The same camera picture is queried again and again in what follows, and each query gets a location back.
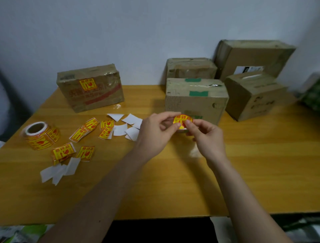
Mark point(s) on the person's left hand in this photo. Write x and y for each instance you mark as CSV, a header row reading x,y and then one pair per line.
x,y
151,136

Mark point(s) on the person's right hand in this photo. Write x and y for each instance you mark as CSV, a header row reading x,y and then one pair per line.
x,y
208,141

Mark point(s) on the person's left thumb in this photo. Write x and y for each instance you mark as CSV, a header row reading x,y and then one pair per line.
x,y
171,129

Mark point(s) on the person's right thumb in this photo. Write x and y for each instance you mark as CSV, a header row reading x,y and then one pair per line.
x,y
191,130

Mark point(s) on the yellow red label sticker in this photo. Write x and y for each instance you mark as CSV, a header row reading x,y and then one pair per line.
x,y
181,119

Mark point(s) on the person's right forearm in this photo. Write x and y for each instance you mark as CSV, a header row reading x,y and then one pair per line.
x,y
245,200

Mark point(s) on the person's left forearm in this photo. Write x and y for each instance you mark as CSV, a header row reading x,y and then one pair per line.
x,y
105,195

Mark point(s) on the cardboard box with green tape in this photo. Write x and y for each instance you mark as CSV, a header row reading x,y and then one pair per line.
x,y
196,100

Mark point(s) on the scattered white backing papers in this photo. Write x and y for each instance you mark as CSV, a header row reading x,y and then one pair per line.
x,y
120,129

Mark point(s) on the crumpled clear tape piece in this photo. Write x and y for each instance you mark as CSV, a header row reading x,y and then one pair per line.
x,y
116,106

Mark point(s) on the flat taped cardboard box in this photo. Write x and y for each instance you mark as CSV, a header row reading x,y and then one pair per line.
x,y
191,68

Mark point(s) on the brown cardboard box black print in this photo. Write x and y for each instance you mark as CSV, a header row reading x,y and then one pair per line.
x,y
255,96

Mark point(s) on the cardboard box with red tape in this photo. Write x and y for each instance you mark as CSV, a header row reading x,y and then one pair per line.
x,y
91,87

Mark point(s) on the scattered yellow red stickers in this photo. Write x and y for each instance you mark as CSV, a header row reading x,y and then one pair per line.
x,y
78,134

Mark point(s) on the large cardboard box white label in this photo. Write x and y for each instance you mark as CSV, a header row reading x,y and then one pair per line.
x,y
252,56

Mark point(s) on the white plastic bag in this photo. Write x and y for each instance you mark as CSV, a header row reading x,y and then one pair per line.
x,y
221,231

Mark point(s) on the green patterned bag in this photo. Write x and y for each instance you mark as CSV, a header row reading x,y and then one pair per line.
x,y
312,96

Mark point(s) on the roll of yellow stickers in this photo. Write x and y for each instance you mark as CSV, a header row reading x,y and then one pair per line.
x,y
40,136

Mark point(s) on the dark grey chair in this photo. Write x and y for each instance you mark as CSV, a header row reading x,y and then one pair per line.
x,y
11,107

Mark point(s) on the green and white bag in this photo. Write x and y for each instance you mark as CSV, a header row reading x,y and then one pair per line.
x,y
22,233

